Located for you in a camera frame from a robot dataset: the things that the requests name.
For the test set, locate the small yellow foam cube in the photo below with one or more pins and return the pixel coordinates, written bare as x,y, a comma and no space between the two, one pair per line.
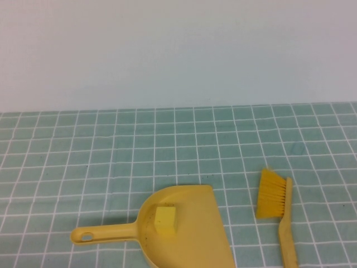
165,220

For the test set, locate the yellow plastic dustpan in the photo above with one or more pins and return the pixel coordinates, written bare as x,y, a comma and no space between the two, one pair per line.
195,237

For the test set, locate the yellow hand brush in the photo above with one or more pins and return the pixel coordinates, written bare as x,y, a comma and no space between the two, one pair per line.
272,198

